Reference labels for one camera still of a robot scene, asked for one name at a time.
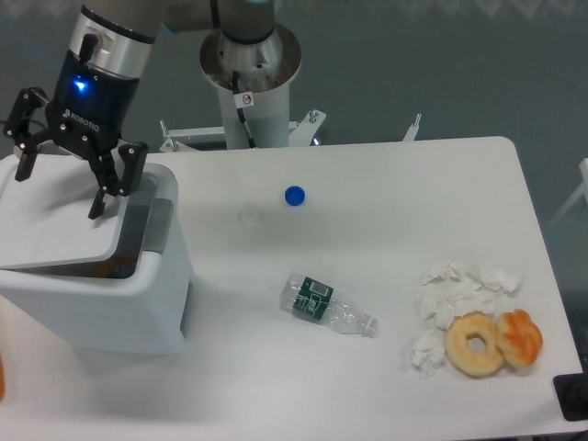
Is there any orange object left edge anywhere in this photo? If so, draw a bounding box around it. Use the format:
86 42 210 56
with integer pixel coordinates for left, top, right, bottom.
0 343 6 402

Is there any crushed clear plastic bottle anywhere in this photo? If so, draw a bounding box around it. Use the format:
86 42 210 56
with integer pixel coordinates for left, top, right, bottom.
280 273 379 338

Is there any white trash can body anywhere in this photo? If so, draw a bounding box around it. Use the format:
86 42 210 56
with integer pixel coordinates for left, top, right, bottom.
1 164 194 354

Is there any crumpled white tissue lower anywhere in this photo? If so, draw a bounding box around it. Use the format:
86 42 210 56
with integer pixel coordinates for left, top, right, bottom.
409 329 446 379

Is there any orange glazed bread roll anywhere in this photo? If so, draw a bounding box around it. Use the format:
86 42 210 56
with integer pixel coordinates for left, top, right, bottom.
496 309 543 368

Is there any white metal base frame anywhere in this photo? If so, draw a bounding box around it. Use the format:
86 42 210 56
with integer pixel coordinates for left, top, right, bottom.
158 108 423 153

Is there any white trash can lid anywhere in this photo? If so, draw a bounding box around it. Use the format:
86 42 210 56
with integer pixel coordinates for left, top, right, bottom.
1 154 156 269

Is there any black device table corner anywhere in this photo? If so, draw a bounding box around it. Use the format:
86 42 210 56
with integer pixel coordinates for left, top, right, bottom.
553 373 587 422

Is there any blue bottle cap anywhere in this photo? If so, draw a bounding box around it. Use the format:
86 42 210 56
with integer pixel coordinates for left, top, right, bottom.
284 186 306 207

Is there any crumpled white tissue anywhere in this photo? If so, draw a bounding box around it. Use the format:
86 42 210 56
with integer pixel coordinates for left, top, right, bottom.
416 260 524 331
409 329 446 379

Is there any crumpled white tissue upper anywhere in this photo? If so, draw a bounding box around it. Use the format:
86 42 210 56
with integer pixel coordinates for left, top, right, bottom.
416 260 524 331

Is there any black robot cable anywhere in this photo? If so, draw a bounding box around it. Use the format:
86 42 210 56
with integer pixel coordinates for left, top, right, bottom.
231 71 257 149

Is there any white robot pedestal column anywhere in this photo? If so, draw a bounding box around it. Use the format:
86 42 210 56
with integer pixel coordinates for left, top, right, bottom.
199 23 301 150

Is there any white frame right edge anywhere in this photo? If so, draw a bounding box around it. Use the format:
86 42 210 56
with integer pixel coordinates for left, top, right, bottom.
548 158 588 229

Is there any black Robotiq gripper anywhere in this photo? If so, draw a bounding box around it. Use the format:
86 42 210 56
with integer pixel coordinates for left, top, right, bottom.
4 51 148 219

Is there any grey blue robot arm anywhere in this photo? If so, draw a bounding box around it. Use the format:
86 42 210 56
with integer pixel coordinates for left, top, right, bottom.
4 1 286 219

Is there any plain ring donut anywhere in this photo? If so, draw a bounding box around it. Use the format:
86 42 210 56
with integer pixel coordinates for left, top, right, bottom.
444 313 504 378

